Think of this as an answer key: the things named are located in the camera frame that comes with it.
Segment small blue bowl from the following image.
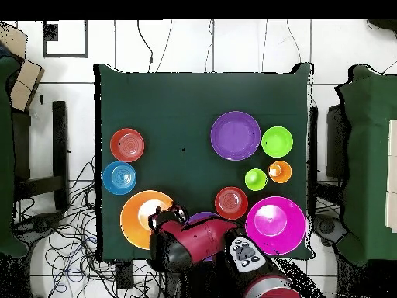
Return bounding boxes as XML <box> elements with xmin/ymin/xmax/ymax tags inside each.
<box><xmin>102</xmin><ymin>161</ymin><xmax>138</xmax><ymax>196</ymax></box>

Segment black floor cable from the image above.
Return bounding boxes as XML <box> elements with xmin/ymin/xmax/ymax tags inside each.
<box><xmin>136</xmin><ymin>19</ymin><xmax>154</xmax><ymax>74</ymax></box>

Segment large orange bowl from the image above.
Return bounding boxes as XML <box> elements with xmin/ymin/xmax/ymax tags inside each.
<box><xmin>119</xmin><ymin>189</ymin><xmax>174</xmax><ymax>251</ymax></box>

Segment dark green tablecloth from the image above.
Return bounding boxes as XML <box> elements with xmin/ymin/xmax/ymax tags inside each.
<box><xmin>0</xmin><ymin>57</ymin><xmax>29</xmax><ymax>258</ymax></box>
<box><xmin>334</xmin><ymin>64</ymin><xmax>397</xmax><ymax>268</ymax></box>
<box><xmin>93</xmin><ymin>62</ymin><xmax>315</xmax><ymax>261</ymax></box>

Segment large pink bowl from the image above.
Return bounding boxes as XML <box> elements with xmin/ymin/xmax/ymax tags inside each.
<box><xmin>245</xmin><ymin>196</ymin><xmax>307</xmax><ymax>256</ymax></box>

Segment grey floor stand base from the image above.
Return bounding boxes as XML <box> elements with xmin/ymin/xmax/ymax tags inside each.
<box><xmin>13</xmin><ymin>210</ymin><xmax>64</xmax><ymax>246</ymax></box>
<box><xmin>312</xmin><ymin>213</ymin><xmax>347</xmax><ymax>248</ymax></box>

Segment white box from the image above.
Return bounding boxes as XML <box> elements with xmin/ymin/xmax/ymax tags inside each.
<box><xmin>385</xmin><ymin>119</ymin><xmax>397</xmax><ymax>234</ymax></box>

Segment green cup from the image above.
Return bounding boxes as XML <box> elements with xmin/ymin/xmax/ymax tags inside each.
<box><xmin>243</xmin><ymin>168</ymin><xmax>268</xmax><ymax>192</ymax></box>

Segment purple bowl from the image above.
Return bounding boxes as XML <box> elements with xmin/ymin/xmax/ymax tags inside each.
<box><xmin>210</xmin><ymin>110</ymin><xmax>262</xmax><ymax>161</ymax></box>
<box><xmin>187</xmin><ymin>211</ymin><xmax>223</xmax><ymax>225</ymax></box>

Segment black floor frame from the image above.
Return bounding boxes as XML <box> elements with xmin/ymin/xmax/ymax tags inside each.
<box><xmin>43</xmin><ymin>19</ymin><xmax>88</xmax><ymax>59</ymax></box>

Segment black stand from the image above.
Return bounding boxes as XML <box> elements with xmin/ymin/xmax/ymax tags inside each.
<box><xmin>12</xmin><ymin>100</ymin><xmax>70</xmax><ymax>212</ymax></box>

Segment small green bowl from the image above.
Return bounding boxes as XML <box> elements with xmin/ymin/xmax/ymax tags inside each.
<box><xmin>261</xmin><ymin>126</ymin><xmax>295</xmax><ymax>158</ymax></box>

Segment black case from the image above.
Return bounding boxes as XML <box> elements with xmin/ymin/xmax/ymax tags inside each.
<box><xmin>325</xmin><ymin>104</ymin><xmax>346</xmax><ymax>181</ymax></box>

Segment orange cup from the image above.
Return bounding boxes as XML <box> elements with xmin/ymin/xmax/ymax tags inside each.
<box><xmin>268</xmin><ymin>160</ymin><xmax>293</xmax><ymax>184</ymax></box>

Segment black power adapter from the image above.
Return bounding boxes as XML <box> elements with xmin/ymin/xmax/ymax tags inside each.
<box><xmin>115</xmin><ymin>262</ymin><xmax>135</xmax><ymax>290</ymax></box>

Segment small red bowl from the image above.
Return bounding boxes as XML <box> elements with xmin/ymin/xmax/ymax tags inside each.
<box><xmin>109</xmin><ymin>127</ymin><xmax>146</xmax><ymax>163</ymax></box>
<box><xmin>214</xmin><ymin>185</ymin><xmax>249</xmax><ymax>221</ymax></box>

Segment cardboard box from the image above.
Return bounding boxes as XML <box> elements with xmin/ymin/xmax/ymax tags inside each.
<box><xmin>0</xmin><ymin>21</ymin><xmax>29</xmax><ymax>59</ymax></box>
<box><xmin>9</xmin><ymin>59</ymin><xmax>46</xmax><ymax>113</ymax></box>

